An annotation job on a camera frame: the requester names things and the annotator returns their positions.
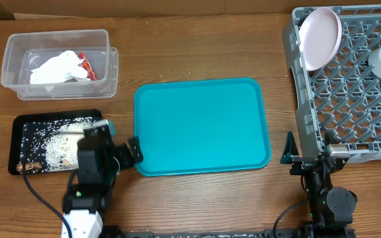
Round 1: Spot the red snack wrapper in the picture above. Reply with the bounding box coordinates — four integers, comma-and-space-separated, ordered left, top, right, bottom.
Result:
79, 52, 98, 81

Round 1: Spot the white tissue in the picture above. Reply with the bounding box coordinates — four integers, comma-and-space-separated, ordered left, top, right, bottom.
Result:
30, 50, 91, 84

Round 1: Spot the large white plate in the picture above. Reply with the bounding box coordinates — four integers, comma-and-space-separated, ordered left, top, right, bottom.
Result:
299, 7, 343, 71

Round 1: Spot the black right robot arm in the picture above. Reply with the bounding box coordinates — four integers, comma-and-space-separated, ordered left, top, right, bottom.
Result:
273, 132, 357, 237

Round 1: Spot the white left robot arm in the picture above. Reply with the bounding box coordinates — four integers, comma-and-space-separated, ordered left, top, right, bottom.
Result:
61, 119, 144, 238

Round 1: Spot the black food waste tray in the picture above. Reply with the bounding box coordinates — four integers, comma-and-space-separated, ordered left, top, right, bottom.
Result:
8, 109, 102, 175

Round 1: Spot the grey dishwasher rack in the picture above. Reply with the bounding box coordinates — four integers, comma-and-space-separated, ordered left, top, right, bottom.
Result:
282, 5, 381, 163

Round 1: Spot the spilled rice pile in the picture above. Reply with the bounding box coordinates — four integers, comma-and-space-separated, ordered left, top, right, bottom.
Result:
44, 117, 95, 172

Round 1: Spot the teal plastic tray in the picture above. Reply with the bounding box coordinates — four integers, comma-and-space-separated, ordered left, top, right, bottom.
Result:
134, 77, 272, 177

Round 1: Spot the brown food scrap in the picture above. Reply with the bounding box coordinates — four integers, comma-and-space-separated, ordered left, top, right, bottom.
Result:
16, 162, 42, 173

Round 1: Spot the clear plastic bin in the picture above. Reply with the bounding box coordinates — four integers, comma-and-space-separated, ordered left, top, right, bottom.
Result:
1, 29, 119, 100

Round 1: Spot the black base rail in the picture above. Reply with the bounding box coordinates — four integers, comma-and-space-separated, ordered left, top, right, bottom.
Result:
121, 229, 357, 238

